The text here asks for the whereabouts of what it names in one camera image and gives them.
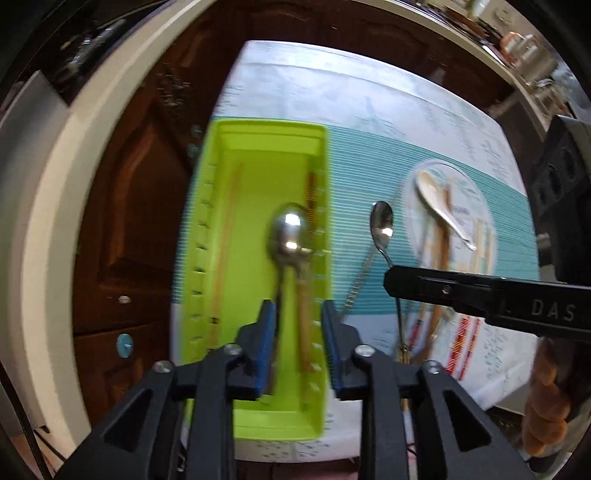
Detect black gas stove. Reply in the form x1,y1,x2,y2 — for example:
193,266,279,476
28,14,139,107

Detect green plastic utensil tray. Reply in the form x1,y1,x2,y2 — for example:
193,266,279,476
178,117,332,441

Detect person's right hand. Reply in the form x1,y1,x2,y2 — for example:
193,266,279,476
524,339,573,457

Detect white kitchen countertop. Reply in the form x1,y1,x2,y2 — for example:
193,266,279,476
0,0,555,467

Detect white ceramic spoon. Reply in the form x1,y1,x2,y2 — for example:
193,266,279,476
414,170,477,252

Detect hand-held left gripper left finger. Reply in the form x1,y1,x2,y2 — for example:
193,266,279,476
69,300,279,480

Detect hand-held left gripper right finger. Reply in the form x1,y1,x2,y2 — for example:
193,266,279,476
322,301,532,480

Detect brown wooden chopstick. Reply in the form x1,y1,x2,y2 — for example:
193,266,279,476
431,185,457,342
427,182,451,344

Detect dark wooden base cabinets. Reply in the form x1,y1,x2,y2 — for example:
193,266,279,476
69,0,522,428

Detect leaf print tablecloth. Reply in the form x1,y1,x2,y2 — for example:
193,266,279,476
170,41,529,462

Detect steel chopstick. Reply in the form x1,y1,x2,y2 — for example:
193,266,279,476
339,247,379,319

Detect white pink kettle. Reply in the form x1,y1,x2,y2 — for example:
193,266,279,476
501,32,527,58

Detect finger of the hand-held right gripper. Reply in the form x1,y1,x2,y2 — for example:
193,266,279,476
392,264,492,284
385,271,492,319

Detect large steel spoon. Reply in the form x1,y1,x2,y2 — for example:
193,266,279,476
369,200,411,365

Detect light wooden chopstick red band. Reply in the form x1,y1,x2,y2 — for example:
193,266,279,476
210,164,243,354

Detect steel spoon handle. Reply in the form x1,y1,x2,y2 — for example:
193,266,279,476
265,202,312,324

